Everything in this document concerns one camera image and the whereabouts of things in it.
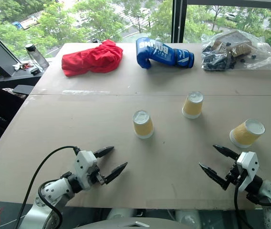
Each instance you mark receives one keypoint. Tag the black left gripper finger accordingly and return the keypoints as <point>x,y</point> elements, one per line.
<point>104,151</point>
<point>116,172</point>

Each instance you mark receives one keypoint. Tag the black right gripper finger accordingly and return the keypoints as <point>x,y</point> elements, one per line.
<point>214,176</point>
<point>226,152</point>

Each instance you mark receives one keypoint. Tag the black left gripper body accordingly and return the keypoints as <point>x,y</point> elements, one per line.
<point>96,177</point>

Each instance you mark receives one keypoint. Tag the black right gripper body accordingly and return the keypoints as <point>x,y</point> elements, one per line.
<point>233,176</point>

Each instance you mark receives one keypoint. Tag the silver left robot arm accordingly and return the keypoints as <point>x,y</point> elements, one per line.
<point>54,190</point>

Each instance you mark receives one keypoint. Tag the yellow ribbed paper cup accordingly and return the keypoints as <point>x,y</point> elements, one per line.
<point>245,134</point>
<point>192,106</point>
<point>143,127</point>

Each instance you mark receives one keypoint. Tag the silver robot torso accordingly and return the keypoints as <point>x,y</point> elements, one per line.
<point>130,223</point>

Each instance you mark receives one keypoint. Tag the red crumpled cloth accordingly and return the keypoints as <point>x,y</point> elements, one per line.
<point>92,58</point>

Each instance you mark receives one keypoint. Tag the pile of small black parts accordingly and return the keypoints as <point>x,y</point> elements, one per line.
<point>215,59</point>

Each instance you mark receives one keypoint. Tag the small black flat device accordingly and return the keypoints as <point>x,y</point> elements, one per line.
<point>23,89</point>

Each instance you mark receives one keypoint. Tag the clear plastic bag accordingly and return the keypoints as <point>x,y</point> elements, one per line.
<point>264,56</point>

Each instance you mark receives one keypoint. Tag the brown cardboard box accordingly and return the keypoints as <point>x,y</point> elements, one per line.
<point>235,45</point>

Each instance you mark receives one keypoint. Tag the blue boxing glove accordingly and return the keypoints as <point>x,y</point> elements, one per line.
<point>159,55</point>

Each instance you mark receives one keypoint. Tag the clear bottle with black cap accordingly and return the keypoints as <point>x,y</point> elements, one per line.
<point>37,57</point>

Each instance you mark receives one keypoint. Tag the red keys bunch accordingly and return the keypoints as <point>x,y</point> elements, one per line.
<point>24,65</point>

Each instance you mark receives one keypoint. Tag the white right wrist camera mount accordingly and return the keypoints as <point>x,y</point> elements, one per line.
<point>248,168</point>

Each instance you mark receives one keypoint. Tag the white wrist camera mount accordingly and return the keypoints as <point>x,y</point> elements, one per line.
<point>85,164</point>
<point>248,168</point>

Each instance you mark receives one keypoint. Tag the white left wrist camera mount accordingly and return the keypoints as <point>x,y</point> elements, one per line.
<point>85,164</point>

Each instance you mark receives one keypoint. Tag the black window frame post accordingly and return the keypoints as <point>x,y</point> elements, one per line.
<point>179,21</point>

